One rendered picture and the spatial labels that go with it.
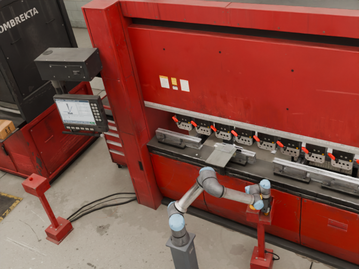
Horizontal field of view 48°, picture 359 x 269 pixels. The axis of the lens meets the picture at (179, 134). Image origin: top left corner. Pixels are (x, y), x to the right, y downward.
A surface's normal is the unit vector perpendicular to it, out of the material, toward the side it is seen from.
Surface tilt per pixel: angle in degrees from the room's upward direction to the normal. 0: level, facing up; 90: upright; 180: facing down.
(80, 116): 90
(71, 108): 90
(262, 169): 0
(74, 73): 90
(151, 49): 90
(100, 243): 0
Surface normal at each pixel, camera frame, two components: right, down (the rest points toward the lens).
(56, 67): -0.30, 0.61
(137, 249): -0.14, -0.79
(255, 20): -0.52, 0.57
